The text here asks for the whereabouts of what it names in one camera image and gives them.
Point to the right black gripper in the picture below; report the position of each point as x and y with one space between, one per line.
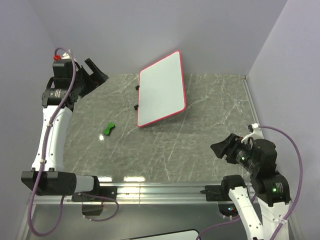
233 141

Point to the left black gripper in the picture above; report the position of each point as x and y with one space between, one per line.
96 78

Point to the green whiteboard eraser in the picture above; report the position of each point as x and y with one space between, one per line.
108 130

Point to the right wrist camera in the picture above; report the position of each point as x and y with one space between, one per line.
255 132

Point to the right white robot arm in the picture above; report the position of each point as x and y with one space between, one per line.
258 157

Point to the aluminium mounting rail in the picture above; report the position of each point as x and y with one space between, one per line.
143 193

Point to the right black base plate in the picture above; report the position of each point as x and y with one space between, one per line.
215 193

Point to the white tablet bottom edge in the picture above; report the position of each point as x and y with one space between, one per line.
178 235

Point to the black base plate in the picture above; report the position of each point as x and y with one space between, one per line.
104 191
215 193

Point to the red framed whiteboard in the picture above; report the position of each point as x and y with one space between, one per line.
161 90

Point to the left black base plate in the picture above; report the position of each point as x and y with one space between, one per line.
104 191

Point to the right side aluminium rail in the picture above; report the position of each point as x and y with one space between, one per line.
251 103

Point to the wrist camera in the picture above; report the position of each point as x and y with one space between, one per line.
60 54
255 132

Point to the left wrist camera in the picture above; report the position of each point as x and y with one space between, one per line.
60 54

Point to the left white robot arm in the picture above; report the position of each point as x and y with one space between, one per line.
47 176

